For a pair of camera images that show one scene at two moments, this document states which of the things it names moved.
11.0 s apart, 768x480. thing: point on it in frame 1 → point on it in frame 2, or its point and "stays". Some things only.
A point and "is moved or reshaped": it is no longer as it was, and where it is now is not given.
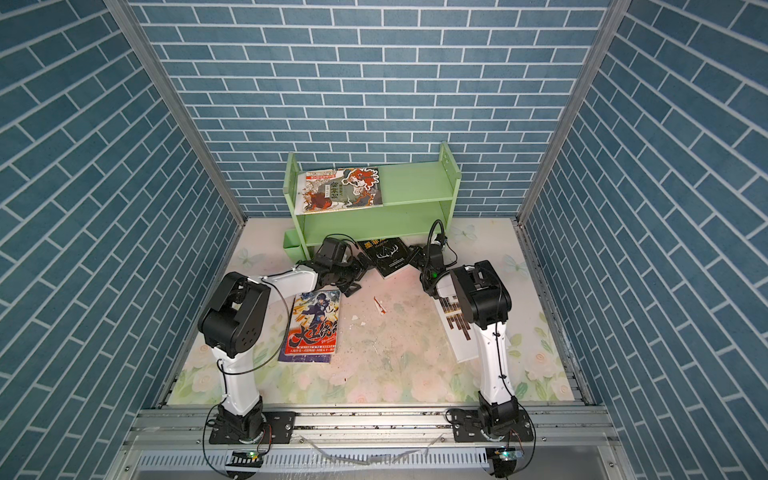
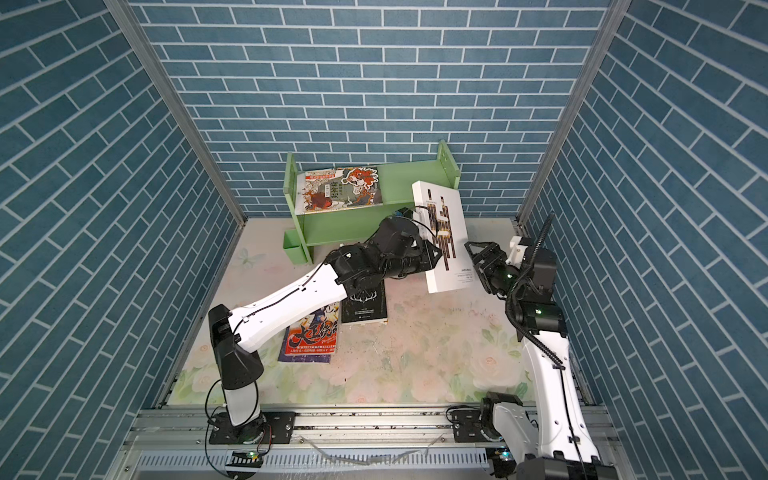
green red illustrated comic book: (324, 190) stays
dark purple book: (303, 358) stays
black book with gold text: (386, 255) is moved or reshaped
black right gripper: (417, 256) → (490, 268)
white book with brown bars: (454, 320) → (437, 215)
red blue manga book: (313, 326) stays
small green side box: (292, 245) stays
